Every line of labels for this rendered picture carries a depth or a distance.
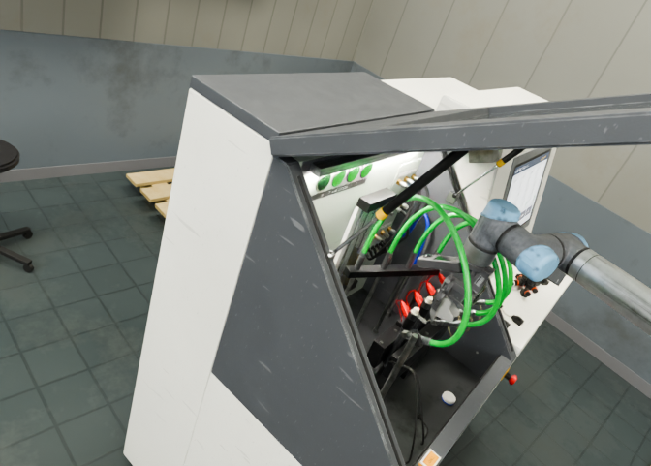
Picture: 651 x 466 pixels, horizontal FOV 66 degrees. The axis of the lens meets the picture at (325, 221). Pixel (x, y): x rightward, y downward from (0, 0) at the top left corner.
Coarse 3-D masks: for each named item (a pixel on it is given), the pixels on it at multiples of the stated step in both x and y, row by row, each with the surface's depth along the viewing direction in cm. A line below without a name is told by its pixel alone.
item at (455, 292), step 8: (472, 264) 115; (456, 272) 120; (472, 272) 118; (480, 272) 116; (488, 272) 115; (448, 280) 120; (456, 280) 120; (472, 280) 118; (480, 280) 116; (440, 288) 122; (448, 288) 120; (456, 288) 119; (472, 288) 118; (480, 288) 117; (448, 296) 122; (456, 296) 121; (464, 296) 118; (472, 296) 117; (456, 304) 121; (472, 304) 120
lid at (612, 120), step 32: (608, 96) 123; (640, 96) 115; (352, 128) 97; (384, 128) 85; (416, 128) 79; (448, 128) 75; (480, 128) 72; (512, 128) 70; (544, 128) 67; (576, 128) 65; (608, 128) 63; (640, 128) 61; (480, 160) 76
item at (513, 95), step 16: (448, 96) 149; (464, 96) 156; (480, 96) 164; (496, 96) 172; (512, 96) 181; (528, 96) 191; (464, 160) 150; (512, 160) 155; (464, 176) 152; (496, 176) 147; (544, 176) 199; (464, 192) 153; (480, 192) 150; (496, 192) 152; (480, 208) 151; (496, 256) 178
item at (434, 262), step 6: (420, 258) 125; (426, 258) 124; (432, 258) 124; (438, 258) 123; (444, 258) 123; (450, 258) 122; (456, 258) 122; (420, 264) 125; (426, 264) 124; (432, 264) 123; (438, 264) 122; (444, 264) 121; (450, 264) 119; (456, 264) 118; (450, 270) 120; (456, 270) 119
